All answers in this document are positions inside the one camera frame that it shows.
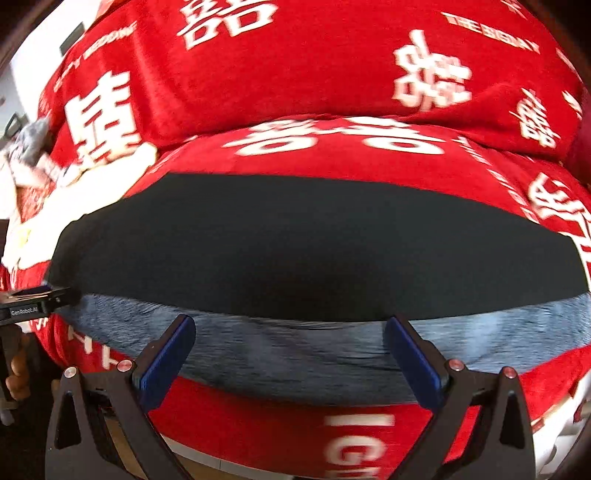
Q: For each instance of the red floral cloth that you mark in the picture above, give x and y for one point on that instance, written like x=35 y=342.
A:
x=32 y=203

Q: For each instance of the pink clothes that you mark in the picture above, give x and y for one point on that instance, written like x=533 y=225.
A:
x=27 y=170

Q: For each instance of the cream cloth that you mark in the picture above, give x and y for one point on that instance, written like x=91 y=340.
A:
x=115 y=170

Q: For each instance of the grey cloth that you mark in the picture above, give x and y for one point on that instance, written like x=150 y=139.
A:
x=32 y=138

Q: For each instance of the red printed sofa backrest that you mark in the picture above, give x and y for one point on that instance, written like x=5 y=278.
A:
x=300 y=69

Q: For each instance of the black pants with grey lining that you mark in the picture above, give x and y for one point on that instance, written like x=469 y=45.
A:
x=300 y=249

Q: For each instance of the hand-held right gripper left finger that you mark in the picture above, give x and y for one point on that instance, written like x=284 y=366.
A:
x=166 y=364

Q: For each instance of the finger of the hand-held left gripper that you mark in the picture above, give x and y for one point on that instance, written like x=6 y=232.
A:
x=60 y=295

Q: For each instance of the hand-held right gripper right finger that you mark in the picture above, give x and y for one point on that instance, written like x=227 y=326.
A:
x=415 y=364

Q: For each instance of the person's left hand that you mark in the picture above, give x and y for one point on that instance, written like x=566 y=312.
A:
x=17 y=374

